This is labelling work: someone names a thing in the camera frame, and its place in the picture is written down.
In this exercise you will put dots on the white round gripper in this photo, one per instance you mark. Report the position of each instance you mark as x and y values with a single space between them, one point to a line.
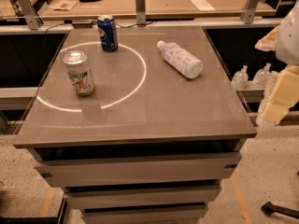
289 39

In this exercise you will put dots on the blue plastic water bottle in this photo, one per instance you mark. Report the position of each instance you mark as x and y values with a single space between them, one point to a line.
186 63

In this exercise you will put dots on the right clear sanitizer bottle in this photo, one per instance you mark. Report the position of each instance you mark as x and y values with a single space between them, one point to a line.
262 76

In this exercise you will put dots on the clear sanitizer bottle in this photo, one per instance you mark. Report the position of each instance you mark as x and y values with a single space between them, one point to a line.
262 76
240 79

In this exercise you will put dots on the left clear sanitizer bottle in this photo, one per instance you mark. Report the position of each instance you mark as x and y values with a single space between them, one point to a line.
240 79

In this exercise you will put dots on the white paper sheet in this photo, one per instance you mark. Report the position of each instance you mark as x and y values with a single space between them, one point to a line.
203 5

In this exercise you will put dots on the black chair leg base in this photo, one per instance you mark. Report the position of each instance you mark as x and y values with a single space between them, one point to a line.
269 209

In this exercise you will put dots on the grey drawer cabinet table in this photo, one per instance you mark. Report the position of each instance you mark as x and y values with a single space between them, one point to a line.
149 144

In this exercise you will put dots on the blue Pepsi can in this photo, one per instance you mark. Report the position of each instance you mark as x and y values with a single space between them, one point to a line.
107 33

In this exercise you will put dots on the green white soda can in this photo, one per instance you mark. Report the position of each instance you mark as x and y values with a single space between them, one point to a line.
79 72

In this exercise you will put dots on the small paper card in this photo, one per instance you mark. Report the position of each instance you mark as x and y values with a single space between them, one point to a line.
63 5

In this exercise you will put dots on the middle metal bracket post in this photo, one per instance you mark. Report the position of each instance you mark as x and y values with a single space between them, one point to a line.
140 9

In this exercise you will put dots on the left metal bracket post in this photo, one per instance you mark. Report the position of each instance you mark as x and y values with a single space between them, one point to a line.
32 19

